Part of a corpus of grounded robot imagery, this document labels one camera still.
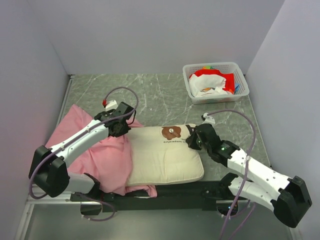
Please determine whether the white and red cloth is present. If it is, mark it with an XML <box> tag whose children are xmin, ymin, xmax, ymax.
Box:
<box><xmin>188</xmin><ymin>68</ymin><xmax>236</xmax><ymax>98</ymax></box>

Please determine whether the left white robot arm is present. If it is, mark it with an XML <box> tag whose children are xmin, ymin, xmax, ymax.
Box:
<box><xmin>28</xmin><ymin>102</ymin><xmax>136</xmax><ymax>201</ymax></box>

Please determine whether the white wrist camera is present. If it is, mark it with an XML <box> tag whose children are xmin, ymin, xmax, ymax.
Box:
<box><xmin>201</xmin><ymin>112</ymin><xmax>216</xmax><ymax>126</ymax></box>
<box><xmin>102</xmin><ymin>99</ymin><xmax>118</xmax><ymax>112</ymax></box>

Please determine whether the cream pillow with bear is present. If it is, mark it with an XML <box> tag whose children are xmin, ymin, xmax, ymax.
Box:
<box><xmin>126</xmin><ymin>124</ymin><xmax>204</xmax><ymax>187</ymax></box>

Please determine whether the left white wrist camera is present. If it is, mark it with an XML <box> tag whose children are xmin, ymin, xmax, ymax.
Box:
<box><xmin>102</xmin><ymin>99</ymin><xmax>118</xmax><ymax>112</ymax></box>

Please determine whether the white plastic basket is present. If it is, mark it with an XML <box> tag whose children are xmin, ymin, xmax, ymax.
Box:
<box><xmin>182</xmin><ymin>62</ymin><xmax>250</xmax><ymax>105</ymax></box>

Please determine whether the colourful cloth in basket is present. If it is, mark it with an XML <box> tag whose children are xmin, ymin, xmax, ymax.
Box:
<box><xmin>202</xmin><ymin>66</ymin><xmax>239</xmax><ymax>94</ymax></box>

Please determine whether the aluminium rail frame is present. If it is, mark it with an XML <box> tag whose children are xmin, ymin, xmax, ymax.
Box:
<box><xmin>14</xmin><ymin>74</ymin><xmax>301</xmax><ymax>240</ymax></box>

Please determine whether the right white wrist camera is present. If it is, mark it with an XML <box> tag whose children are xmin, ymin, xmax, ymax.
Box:
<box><xmin>201</xmin><ymin>112</ymin><xmax>216</xmax><ymax>126</ymax></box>

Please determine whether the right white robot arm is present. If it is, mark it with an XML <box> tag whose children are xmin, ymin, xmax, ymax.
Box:
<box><xmin>186</xmin><ymin>123</ymin><xmax>312</xmax><ymax>228</ymax></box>

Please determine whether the pink pillowcase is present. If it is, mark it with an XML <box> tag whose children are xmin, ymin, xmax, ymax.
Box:
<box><xmin>45</xmin><ymin>104</ymin><xmax>158</xmax><ymax>198</ymax></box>

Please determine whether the black base beam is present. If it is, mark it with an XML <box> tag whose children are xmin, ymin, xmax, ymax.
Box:
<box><xmin>69</xmin><ymin>181</ymin><xmax>251</xmax><ymax>217</ymax></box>

